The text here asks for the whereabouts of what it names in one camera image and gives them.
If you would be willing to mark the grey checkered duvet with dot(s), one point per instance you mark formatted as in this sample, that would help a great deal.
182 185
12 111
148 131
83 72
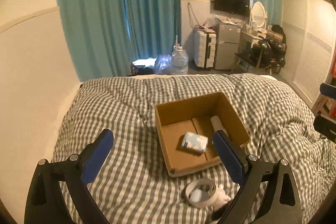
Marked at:
133 185

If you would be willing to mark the white tube in box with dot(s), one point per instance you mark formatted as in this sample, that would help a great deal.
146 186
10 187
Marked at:
217 124

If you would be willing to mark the white dressing table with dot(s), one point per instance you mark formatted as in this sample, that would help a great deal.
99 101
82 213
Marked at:
242 61

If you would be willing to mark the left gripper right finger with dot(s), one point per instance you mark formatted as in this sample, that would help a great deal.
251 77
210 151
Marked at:
280 202

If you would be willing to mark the white tape roll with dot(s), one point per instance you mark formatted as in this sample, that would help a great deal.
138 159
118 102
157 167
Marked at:
201 193

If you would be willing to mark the white louvered wardrobe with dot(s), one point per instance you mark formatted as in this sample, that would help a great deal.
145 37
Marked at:
309 26

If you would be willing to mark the white suitcase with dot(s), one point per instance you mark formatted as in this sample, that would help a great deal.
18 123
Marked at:
204 48

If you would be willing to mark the blue white tissue pack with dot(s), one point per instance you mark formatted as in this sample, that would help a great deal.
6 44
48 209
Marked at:
195 142

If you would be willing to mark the open cardboard box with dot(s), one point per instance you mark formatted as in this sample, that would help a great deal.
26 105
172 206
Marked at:
175 119

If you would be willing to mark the black wall television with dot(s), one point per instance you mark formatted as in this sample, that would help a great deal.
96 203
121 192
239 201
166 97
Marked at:
238 7

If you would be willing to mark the silver mini fridge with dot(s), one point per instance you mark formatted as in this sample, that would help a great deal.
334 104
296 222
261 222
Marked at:
228 38

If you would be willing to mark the large clear water bottle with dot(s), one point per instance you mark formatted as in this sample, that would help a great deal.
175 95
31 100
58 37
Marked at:
179 61

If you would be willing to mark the black garbage bags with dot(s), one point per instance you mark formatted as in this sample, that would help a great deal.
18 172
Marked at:
270 51

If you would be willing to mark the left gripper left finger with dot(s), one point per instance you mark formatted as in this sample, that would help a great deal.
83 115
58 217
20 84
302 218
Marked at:
45 202

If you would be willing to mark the clear plastic bag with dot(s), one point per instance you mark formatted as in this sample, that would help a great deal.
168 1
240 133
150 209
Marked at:
162 65

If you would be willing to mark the teal window curtain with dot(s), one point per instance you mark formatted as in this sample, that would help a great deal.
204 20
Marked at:
105 36

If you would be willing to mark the oval white vanity mirror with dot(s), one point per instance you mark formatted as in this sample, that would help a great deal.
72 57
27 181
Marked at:
259 15

